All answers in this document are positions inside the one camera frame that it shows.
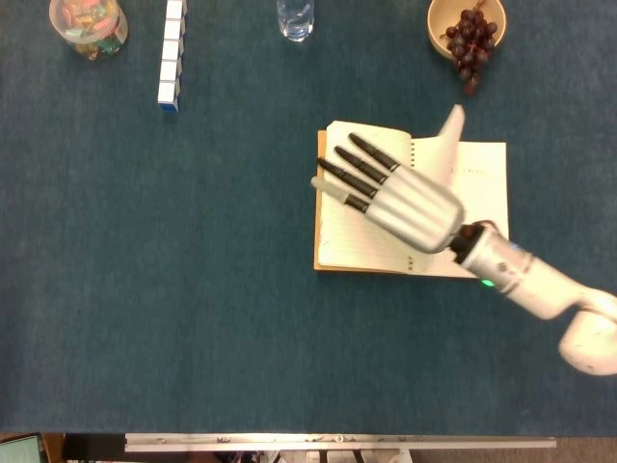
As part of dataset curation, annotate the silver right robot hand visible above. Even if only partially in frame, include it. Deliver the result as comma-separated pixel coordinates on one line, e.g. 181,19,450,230
309,103,468,254

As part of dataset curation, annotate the kraft spiral notebook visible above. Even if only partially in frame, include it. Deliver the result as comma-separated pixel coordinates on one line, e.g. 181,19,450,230
313,120,510,280

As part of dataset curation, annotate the purple grape bunch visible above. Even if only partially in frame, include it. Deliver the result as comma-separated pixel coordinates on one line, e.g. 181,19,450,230
443,2,498,96

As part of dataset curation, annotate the beige bowl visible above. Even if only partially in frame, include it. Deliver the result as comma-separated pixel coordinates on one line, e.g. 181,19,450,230
426,0,507,61

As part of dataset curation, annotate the clear water bottle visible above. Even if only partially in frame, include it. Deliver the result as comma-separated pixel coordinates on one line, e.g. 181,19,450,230
276,0,315,43

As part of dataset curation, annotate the blue felt table mat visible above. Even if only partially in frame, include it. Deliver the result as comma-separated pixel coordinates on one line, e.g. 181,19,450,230
0,0,617,435

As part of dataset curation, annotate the blue white snake puzzle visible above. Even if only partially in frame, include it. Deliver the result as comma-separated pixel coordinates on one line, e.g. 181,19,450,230
156,0,188,114

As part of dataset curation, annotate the clear plastic candy jar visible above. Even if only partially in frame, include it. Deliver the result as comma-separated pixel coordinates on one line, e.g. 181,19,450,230
48,0,129,62

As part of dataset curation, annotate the green screen device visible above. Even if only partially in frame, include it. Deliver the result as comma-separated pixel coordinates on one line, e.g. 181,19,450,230
0,432,45,463

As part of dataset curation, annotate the aluminium rail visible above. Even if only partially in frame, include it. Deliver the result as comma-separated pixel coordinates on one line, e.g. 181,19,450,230
123,432,557,453

